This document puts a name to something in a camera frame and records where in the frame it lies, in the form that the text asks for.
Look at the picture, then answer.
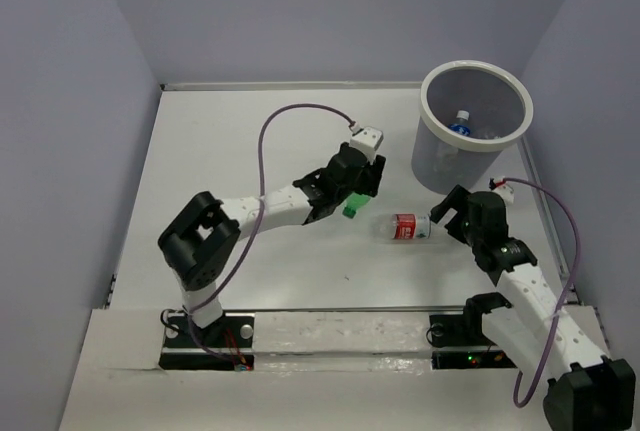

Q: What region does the green plastic bottle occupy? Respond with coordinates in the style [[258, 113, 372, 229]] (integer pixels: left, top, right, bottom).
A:
[[342, 193, 371, 219]]

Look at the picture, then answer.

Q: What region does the red-label clear bottle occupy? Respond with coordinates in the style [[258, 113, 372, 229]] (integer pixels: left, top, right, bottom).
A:
[[371, 213, 445, 242]]

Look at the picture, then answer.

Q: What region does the large blue-label clear bottle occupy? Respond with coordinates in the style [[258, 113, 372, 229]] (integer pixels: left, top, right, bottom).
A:
[[448, 110, 471, 137]]

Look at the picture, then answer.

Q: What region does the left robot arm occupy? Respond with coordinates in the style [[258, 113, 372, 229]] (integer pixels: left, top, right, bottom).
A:
[[158, 143, 386, 346]]

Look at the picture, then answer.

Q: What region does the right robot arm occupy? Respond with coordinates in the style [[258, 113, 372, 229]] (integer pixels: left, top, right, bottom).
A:
[[428, 183, 636, 430]]

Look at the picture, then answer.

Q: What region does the grey bin with white rim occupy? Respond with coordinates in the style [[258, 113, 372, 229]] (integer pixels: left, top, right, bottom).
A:
[[411, 60, 534, 194]]

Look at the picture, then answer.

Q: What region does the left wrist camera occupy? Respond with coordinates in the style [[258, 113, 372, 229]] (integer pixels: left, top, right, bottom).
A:
[[349, 124, 384, 163]]

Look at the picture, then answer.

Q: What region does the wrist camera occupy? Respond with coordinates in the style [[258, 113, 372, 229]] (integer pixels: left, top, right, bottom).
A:
[[349, 124, 384, 163], [489, 176, 515, 205]]

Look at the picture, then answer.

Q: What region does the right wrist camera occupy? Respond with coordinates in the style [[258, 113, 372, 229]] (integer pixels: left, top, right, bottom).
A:
[[489, 176, 515, 205]]

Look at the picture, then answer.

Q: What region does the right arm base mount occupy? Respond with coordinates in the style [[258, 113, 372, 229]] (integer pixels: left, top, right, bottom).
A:
[[425, 314, 515, 371]]

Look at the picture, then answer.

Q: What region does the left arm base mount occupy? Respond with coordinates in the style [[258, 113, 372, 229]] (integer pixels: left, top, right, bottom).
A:
[[159, 309, 255, 372]]

